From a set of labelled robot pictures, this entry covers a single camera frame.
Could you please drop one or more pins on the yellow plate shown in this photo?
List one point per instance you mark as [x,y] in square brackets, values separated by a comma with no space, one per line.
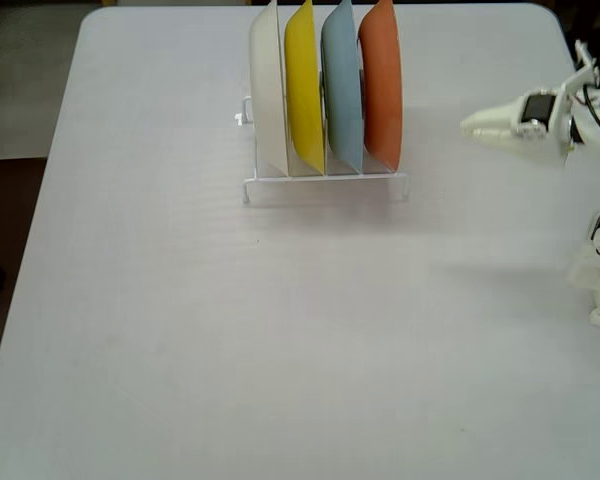
[302,90]

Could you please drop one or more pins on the light blue plate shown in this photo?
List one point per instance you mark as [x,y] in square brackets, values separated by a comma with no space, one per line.
[340,90]

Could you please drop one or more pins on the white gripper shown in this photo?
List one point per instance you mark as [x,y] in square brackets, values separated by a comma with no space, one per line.
[516,116]

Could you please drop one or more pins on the white plate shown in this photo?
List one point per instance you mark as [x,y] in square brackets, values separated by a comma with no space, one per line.
[267,90]

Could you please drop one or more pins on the orange plate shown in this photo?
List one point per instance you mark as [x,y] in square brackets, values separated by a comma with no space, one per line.
[382,90]

